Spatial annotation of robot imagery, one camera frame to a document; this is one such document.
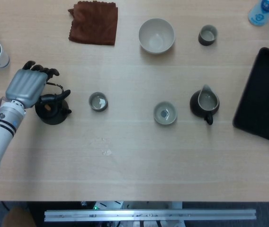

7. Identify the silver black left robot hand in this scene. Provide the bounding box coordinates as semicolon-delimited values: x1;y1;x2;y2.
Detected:
5;60;71;110

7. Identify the black teapot with wire handle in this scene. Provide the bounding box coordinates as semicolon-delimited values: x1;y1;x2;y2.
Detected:
34;81;73;125

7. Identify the black plastic tray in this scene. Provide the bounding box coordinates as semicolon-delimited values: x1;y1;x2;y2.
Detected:
232;47;269;147

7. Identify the brown round seat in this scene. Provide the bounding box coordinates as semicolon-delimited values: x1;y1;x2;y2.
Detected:
2;206;37;227

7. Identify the brown folded cloth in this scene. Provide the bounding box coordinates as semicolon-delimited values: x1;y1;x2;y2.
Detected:
67;0;119;46

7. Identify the large beige bowl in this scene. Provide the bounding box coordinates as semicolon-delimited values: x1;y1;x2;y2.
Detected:
138;18;175;55

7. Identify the white blue drink bottle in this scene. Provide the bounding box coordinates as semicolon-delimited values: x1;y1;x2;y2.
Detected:
247;0;269;26

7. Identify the aluminium rail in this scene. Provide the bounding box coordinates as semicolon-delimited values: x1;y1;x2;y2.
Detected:
44;209;257;222

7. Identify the dark pitcher with spout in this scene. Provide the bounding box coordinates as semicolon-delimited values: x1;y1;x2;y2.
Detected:
189;84;221;125

